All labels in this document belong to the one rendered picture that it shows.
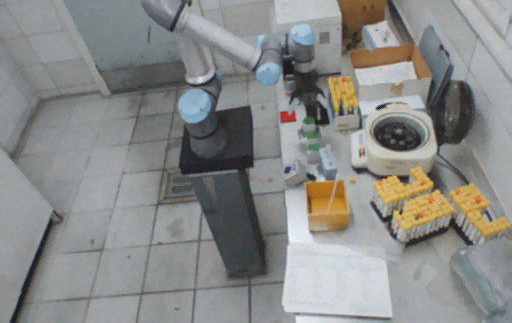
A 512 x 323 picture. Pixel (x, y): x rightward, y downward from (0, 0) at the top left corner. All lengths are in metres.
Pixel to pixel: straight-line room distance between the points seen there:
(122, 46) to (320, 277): 2.63
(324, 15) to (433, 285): 1.11
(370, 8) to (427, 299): 1.46
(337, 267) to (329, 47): 0.99
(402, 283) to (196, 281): 1.33
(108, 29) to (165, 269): 1.88
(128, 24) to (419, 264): 2.68
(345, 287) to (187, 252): 1.37
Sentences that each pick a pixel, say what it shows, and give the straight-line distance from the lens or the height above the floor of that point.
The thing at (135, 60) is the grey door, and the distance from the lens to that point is 3.53.
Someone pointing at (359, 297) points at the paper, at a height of 0.89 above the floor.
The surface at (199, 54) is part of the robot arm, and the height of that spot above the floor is 1.28.
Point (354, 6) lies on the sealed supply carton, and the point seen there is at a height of 1.00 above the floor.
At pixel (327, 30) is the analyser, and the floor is 1.11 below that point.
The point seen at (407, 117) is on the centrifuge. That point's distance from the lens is 1.61.
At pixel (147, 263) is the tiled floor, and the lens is 2.54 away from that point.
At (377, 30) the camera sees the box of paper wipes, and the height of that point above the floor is 0.93.
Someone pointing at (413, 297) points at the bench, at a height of 0.88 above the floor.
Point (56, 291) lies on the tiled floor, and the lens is 2.71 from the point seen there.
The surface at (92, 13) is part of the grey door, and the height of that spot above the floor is 0.74.
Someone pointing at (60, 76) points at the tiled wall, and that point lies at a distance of 3.91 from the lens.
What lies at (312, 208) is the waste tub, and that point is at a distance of 1.44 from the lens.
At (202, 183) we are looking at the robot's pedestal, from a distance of 1.66.
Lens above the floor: 2.06
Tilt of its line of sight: 46 degrees down
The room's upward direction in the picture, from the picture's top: 12 degrees counter-clockwise
